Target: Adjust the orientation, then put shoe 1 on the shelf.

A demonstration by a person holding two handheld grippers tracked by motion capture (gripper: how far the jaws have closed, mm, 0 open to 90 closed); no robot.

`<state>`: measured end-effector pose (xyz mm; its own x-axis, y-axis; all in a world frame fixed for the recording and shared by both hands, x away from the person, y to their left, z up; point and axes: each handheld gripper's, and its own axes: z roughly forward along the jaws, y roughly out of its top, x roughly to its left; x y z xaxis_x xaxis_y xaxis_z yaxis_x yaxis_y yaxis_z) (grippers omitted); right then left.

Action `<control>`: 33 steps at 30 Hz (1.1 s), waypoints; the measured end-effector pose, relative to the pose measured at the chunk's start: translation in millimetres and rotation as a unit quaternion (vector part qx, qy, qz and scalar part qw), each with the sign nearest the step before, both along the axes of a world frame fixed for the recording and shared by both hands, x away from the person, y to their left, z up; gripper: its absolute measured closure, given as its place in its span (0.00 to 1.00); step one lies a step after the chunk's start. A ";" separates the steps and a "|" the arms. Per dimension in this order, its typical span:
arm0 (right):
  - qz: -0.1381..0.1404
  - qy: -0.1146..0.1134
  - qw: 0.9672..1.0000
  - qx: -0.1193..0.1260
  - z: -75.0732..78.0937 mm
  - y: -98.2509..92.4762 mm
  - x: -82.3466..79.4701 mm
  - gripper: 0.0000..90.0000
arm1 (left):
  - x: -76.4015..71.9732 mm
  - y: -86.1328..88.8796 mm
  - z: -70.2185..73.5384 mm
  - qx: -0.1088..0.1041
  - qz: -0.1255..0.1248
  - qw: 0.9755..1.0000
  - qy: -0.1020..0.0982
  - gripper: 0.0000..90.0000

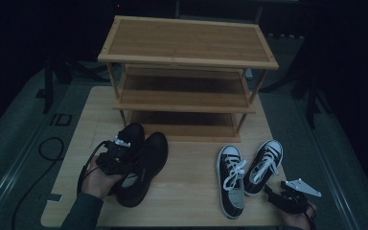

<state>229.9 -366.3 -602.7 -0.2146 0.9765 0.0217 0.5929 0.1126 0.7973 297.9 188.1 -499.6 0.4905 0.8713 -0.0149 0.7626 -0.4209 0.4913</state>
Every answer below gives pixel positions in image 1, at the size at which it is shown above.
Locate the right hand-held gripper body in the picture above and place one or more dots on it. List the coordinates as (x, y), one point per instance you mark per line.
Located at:
(289, 202)

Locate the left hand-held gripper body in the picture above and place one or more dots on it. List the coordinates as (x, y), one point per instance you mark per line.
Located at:
(115, 159)

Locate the black white canvas sneaker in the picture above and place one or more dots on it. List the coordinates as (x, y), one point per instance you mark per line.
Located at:
(255, 185)
(236, 199)

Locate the bamboo shoe rack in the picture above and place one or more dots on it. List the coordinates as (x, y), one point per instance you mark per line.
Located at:
(188, 41)

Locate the person's right hand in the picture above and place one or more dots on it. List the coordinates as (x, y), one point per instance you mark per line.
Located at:
(297, 221)

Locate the person's left hand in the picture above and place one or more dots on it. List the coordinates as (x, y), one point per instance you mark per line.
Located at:
(99, 183)

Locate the black metal stand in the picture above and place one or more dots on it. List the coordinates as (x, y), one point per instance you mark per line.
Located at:
(311, 111)
(47, 96)

